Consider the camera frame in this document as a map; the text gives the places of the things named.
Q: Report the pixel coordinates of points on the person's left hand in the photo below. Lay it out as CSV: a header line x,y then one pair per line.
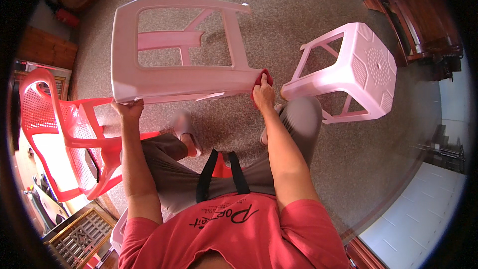
x,y
129,110

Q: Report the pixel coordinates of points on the person's right hand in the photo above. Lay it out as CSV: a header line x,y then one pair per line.
x,y
264,95

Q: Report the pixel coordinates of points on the person's left fingers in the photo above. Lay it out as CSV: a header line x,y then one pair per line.
x,y
137,104

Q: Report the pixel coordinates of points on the person's right fingers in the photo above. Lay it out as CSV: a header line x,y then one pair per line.
x,y
264,80

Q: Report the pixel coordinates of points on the red cleaning cloth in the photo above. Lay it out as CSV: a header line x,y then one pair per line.
x,y
258,79

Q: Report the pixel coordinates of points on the large pink plastic stool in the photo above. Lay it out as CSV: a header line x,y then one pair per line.
x,y
168,80

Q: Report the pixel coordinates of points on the black tablet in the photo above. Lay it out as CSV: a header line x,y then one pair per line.
x,y
92,165

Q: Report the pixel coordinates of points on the framed picture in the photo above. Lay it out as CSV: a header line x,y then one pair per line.
x,y
61,78

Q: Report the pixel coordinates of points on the red plastic chair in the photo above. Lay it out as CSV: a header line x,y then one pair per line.
x,y
56,119

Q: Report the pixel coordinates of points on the person's legs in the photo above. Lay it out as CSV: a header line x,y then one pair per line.
x,y
179,179

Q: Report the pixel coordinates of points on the red plastic seat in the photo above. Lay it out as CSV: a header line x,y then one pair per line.
x,y
221,170

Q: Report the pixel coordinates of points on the small pink plastic stool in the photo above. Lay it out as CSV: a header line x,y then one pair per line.
x,y
368,63

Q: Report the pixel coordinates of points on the brown wooden crate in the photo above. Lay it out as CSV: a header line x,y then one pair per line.
x,y
44,48

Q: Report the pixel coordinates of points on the small red object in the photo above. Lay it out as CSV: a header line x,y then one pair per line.
x,y
67,17

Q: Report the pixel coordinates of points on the heap of household items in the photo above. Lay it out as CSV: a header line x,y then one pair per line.
x,y
44,203

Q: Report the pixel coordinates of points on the gold ornate metal grille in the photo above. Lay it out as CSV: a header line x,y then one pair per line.
x,y
80,237

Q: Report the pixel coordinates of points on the person's body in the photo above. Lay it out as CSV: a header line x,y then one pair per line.
x,y
239,235

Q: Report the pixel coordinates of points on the dark wooden furniture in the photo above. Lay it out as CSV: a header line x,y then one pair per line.
x,y
422,18

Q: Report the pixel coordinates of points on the black metal rack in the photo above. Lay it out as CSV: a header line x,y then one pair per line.
x,y
446,151

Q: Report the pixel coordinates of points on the white panelled door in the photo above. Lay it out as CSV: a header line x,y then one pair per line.
x,y
414,216

